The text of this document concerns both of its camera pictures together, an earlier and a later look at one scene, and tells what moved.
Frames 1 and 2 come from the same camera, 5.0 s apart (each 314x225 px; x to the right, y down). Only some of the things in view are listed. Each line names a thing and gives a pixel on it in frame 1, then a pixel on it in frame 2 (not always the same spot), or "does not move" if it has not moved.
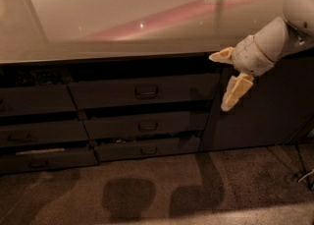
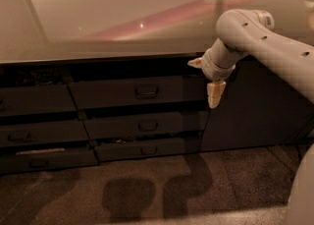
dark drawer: (47, 159) does not move
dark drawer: (36, 99) does not move
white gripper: (251, 56) to (213, 67)
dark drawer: (42, 134) does not move
